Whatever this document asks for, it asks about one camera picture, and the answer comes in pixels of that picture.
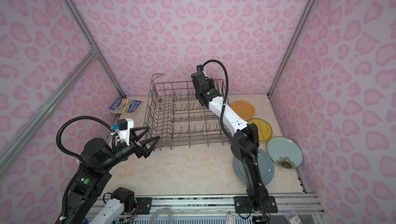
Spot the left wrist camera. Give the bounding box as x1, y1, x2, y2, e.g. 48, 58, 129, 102
113, 118, 134, 146

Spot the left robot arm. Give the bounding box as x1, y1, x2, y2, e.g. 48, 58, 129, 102
56, 125, 160, 224

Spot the cat and stars plate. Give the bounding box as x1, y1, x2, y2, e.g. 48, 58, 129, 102
214, 79, 224, 96

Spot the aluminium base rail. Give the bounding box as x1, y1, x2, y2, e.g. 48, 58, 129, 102
57, 192, 329, 224

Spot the grey-blue plate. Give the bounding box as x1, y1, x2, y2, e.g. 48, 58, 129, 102
233, 149, 275, 185

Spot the pale green plate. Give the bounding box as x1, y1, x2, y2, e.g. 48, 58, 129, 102
267, 136, 303, 169

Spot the colourful book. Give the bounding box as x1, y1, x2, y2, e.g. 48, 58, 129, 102
109, 98, 142, 114

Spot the grey metal frame post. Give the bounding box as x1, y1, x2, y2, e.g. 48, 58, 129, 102
49, 0, 126, 98

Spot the green bamboo woven tray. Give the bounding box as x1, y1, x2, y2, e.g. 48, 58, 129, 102
247, 118, 273, 142

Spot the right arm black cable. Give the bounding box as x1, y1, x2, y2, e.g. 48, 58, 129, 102
200, 59, 270, 222

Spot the clear tubing loop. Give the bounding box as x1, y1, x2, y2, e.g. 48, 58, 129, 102
148, 207, 174, 224

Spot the orange woven round tray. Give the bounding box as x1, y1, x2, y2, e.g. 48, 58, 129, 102
230, 100, 255, 120

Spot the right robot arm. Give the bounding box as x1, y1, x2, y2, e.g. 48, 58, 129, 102
191, 71, 269, 212

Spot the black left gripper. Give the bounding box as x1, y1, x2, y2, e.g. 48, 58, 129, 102
101, 125, 160, 173

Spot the grey wire dish rack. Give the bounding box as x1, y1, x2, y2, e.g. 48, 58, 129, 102
144, 73, 229, 150

